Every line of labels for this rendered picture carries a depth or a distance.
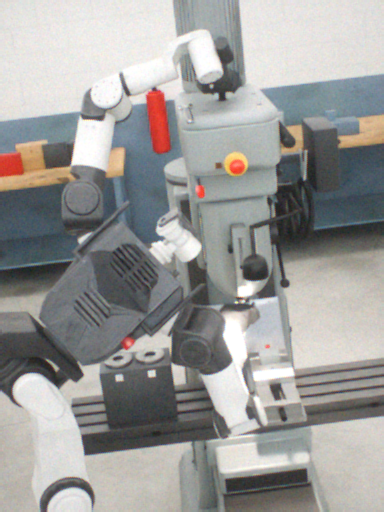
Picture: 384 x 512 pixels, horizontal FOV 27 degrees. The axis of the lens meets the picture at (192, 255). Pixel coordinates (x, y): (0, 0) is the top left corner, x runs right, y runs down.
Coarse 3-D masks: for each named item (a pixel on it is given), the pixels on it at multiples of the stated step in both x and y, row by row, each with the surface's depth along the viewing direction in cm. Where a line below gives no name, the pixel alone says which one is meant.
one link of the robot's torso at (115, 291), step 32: (96, 256) 177; (128, 256) 177; (160, 256) 196; (64, 288) 179; (96, 288) 178; (128, 288) 176; (160, 288) 177; (64, 320) 180; (96, 320) 204; (128, 320) 177; (160, 320) 187; (96, 352) 179
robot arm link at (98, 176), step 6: (72, 168) 195; (78, 168) 194; (84, 168) 193; (90, 168) 193; (96, 168) 194; (72, 174) 197; (78, 174) 193; (84, 174) 193; (90, 174) 193; (96, 174) 194; (102, 174) 195; (90, 180) 193; (96, 180) 194; (102, 180) 195; (102, 186) 196; (102, 192) 196
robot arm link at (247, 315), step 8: (232, 304) 241; (240, 304) 240; (224, 312) 233; (232, 312) 232; (240, 312) 235; (248, 312) 236; (256, 312) 237; (240, 320) 230; (248, 320) 235; (256, 320) 238
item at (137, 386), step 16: (128, 352) 247; (144, 352) 246; (160, 352) 245; (112, 368) 241; (128, 368) 240; (144, 368) 240; (160, 368) 240; (112, 384) 241; (128, 384) 241; (144, 384) 242; (160, 384) 242; (112, 400) 243; (128, 400) 243; (144, 400) 244; (160, 400) 244; (176, 400) 252; (112, 416) 245; (128, 416) 245; (144, 416) 246; (160, 416) 246; (176, 416) 246
